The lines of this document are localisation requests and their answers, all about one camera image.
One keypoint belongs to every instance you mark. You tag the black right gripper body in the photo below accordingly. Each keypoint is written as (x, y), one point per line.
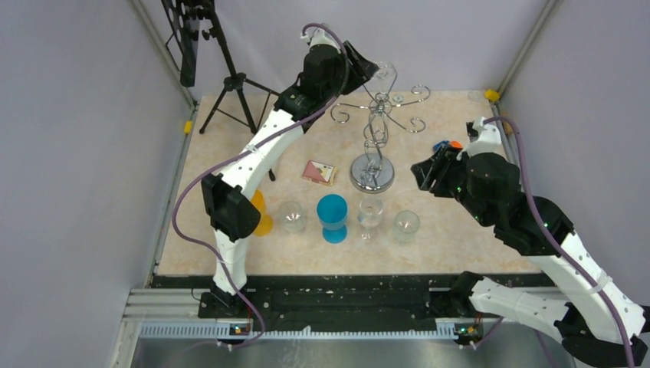
(451, 180)

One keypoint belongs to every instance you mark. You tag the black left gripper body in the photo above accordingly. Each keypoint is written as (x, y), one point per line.
(352, 75)

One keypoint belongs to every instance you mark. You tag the clear tall stemmed glass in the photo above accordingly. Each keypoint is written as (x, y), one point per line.
(384, 78)

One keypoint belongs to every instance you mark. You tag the clear small wine glass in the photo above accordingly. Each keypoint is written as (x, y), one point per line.
(370, 215)

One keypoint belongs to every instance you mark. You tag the blue wine glass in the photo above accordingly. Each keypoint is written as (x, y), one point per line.
(332, 212)

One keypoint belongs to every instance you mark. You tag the clear patterned wine glass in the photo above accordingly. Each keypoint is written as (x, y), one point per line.
(292, 217)

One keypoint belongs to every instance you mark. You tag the yellow wine glass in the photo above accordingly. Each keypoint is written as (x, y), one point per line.
(265, 224)

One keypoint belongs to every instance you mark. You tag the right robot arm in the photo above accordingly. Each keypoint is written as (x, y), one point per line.
(595, 323)

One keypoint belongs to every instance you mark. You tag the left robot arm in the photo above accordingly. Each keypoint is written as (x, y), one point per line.
(328, 72)

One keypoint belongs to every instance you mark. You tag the chrome wine glass rack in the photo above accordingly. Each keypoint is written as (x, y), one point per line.
(372, 172)

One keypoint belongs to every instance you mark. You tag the blue orange toy car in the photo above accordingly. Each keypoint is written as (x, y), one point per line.
(446, 143)

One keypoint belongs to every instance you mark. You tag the yellow corner clamp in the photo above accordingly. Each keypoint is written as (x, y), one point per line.
(492, 95)

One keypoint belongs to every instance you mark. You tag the black tripod stand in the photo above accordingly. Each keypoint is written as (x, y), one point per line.
(235, 80)

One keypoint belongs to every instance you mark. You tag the playing card box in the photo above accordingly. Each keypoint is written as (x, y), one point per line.
(319, 173)

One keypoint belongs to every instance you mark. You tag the black perforated plate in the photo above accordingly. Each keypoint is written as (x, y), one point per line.
(182, 16)

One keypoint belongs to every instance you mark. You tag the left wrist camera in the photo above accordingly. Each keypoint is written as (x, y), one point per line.
(320, 37)

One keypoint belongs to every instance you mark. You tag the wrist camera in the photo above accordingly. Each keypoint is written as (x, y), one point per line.
(320, 37)
(484, 136)

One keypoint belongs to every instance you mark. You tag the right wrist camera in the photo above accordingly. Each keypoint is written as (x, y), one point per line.
(484, 136)

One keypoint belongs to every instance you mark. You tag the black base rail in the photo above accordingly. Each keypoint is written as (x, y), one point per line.
(333, 303)

